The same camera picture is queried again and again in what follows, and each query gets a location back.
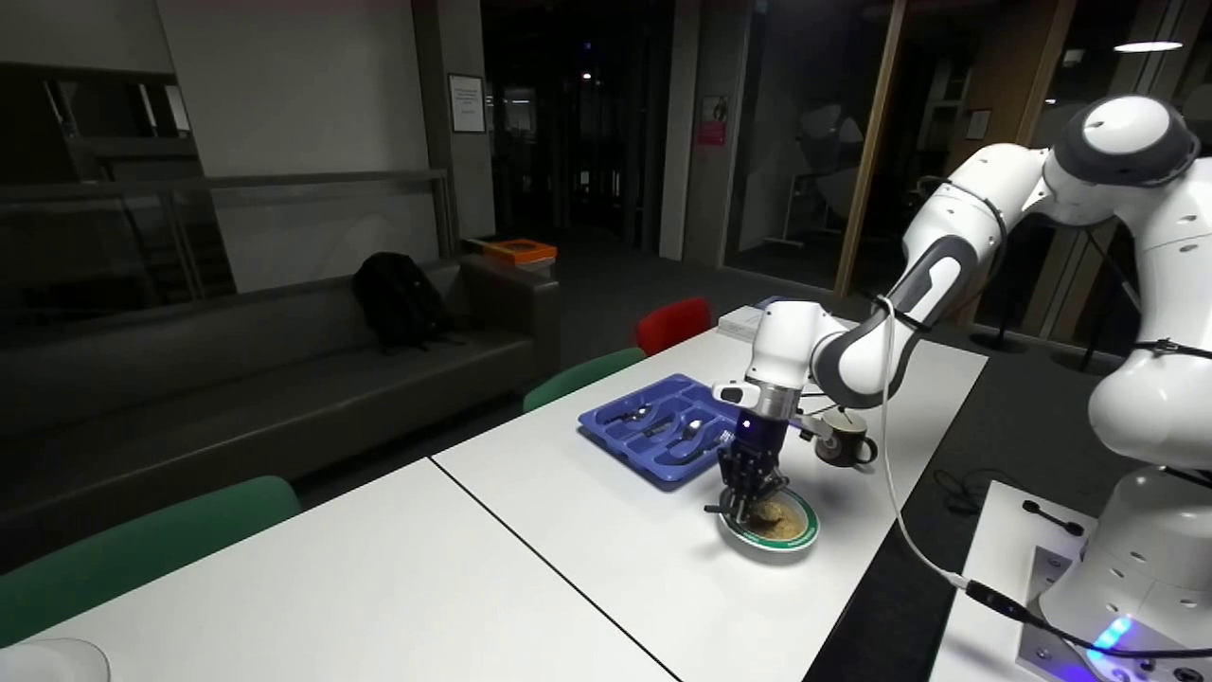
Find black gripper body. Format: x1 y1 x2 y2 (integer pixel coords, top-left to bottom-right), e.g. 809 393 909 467
722 408 792 471

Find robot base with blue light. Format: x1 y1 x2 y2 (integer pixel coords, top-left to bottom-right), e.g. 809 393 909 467
1020 554 1212 682

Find green rimmed white bowl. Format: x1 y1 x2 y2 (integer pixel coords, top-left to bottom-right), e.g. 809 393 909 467
712 477 826 564

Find blue plastic cutlery tray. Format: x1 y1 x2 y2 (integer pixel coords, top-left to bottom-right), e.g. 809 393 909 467
577 372 742 491

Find brown cereal flakes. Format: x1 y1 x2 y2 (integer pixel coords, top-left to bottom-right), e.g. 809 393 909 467
755 491 809 543

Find dark ceramic mug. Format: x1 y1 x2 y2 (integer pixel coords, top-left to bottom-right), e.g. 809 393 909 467
809 413 881 475

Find silver table knife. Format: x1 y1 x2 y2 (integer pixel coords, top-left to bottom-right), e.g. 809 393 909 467
648 406 688 448

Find red chair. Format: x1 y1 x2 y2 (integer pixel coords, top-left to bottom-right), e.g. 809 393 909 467
631 294 720 361

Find green chair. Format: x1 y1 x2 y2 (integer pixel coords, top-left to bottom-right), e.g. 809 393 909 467
0 475 303 650
518 345 650 418

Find black dumbbell shaped tool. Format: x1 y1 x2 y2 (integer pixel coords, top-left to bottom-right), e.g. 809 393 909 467
1020 500 1088 537

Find orange lidded bin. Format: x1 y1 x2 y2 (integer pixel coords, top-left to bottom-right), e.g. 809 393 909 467
458 235 564 372

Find black backpack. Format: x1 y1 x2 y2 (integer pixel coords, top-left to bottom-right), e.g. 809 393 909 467
348 249 454 353

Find ceiling light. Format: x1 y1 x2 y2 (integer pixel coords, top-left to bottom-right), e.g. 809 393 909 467
1110 33 1188 58

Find grey sofa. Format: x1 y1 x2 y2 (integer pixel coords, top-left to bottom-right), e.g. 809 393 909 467
0 259 564 572

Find glass balustrade with handrail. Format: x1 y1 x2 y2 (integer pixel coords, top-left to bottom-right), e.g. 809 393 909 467
0 165 449 319

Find robot cable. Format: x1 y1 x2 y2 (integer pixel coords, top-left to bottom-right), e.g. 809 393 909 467
871 294 1212 662

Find red wall sign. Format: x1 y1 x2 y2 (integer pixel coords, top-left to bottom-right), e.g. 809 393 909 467
694 89 735 156

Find framed wall notice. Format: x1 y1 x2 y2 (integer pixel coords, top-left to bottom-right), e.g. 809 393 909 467
446 72 490 136

